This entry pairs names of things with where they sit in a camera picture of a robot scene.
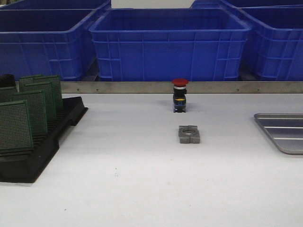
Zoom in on rear left green circuit board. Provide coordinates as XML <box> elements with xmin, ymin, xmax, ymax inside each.
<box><xmin>19</xmin><ymin>74</ymin><xmax>42</xmax><ymax>92</ymax></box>

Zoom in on right blue plastic crate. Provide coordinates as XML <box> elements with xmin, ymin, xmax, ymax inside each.
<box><xmin>238</xmin><ymin>7</ymin><xmax>303</xmax><ymax>81</ymax></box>

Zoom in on rear left blue crate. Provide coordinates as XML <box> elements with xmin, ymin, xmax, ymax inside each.
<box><xmin>0</xmin><ymin>0</ymin><xmax>111</xmax><ymax>10</ymax></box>

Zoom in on centre blue plastic crate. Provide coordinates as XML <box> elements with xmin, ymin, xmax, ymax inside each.
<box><xmin>89</xmin><ymin>9</ymin><xmax>250</xmax><ymax>82</ymax></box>

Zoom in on green perforated circuit board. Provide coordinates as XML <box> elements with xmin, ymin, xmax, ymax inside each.
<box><xmin>24</xmin><ymin>81</ymin><xmax>57</xmax><ymax>121</ymax></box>
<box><xmin>12</xmin><ymin>90</ymin><xmax>48</xmax><ymax>135</ymax></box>
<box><xmin>0</xmin><ymin>100</ymin><xmax>33</xmax><ymax>152</ymax></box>

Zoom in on red emergency stop button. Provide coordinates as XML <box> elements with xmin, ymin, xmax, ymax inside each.
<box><xmin>172</xmin><ymin>79</ymin><xmax>189</xmax><ymax>113</ymax></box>

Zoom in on silver metal tray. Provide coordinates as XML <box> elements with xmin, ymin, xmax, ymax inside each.
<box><xmin>254</xmin><ymin>113</ymin><xmax>303</xmax><ymax>155</ymax></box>

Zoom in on black slotted board rack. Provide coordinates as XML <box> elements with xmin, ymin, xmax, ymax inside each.
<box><xmin>0</xmin><ymin>74</ymin><xmax>88</xmax><ymax>183</ymax></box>

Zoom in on rear right green circuit board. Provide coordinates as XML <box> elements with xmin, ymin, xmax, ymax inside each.
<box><xmin>34</xmin><ymin>75</ymin><xmax>63</xmax><ymax>111</ymax></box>

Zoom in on grey square mounting block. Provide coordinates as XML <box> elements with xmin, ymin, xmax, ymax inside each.
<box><xmin>178</xmin><ymin>125</ymin><xmax>201</xmax><ymax>144</ymax></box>

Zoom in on blue plastic crate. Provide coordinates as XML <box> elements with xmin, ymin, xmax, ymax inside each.
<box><xmin>0</xmin><ymin>9</ymin><xmax>97</xmax><ymax>81</ymax></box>
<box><xmin>238</xmin><ymin>7</ymin><xmax>303</xmax><ymax>81</ymax></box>
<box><xmin>89</xmin><ymin>9</ymin><xmax>250</xmax><ymax>82</ymax></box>

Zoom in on left blue plastic crate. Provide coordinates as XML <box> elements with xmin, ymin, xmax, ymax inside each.
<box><xmin>0</xmin><ymin>9</ymin><xmax>97</xmax><ymax>81</ymax></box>

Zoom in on rear right blue crate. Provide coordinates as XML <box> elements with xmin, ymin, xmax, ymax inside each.
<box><xmin>191</xmin><ymin>0</ymin><xmax>303</xmax><ymax>9</ymax></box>

